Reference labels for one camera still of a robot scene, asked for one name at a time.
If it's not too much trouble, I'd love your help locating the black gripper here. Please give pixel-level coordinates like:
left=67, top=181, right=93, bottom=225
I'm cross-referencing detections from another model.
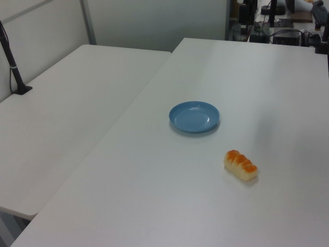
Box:
left=237, top=0, right=258, bottom=26

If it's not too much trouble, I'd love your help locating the orange-topped bread loaf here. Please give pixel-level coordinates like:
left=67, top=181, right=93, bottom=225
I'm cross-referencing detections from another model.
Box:
left=223, top=149, right=258, bottom=182

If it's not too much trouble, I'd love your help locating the blue plate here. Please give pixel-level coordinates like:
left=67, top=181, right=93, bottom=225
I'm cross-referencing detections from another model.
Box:
left=169, top=101, right=221, bottom=134

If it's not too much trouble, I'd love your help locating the grey cylindrical container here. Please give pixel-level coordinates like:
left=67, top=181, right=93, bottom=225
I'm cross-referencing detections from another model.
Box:
left=232, top=25, right=243, bottom=41

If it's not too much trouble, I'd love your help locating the small black electronics box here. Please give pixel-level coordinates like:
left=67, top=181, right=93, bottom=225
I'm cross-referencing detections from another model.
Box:
left=250, top=32, right=269, bottom=43

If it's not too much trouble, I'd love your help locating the black upright pole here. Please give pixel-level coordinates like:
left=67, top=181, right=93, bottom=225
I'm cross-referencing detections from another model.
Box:
left=268, top=0, right=278, bottom=28

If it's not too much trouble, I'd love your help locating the black round base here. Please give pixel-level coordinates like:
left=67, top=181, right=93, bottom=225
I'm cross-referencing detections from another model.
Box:
left=260, top=6, right=285, bottom=15

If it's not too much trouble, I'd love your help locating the black flat device box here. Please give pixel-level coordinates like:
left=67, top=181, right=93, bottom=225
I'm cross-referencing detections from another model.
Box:
left=272, top=29, right=302, bottom=46

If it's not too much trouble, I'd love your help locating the brown board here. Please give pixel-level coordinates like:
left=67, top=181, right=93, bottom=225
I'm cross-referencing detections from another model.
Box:
left=289, top=12, right=313, bottom=23

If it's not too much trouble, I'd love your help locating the black connector block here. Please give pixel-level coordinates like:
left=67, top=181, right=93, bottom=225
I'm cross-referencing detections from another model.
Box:
left=301, top=30, right=322, bottom=47

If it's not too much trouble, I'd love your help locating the black keyboard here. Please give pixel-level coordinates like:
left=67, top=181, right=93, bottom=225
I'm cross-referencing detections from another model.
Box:
left=310, top=0, right=329, bottom=30

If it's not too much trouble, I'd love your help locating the grey partition edge post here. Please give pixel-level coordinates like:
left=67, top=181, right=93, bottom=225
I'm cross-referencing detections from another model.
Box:
left=224, top=0, right=231, bottom=41

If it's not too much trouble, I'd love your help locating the black table clamp mount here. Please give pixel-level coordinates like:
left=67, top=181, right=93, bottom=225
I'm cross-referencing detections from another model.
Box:
left=314, top=23, right=329, bottom=55

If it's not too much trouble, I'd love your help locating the black camera stand pole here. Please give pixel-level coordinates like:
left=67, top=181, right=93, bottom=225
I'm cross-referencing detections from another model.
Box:
left=0, top=20, right=33, bottom=96

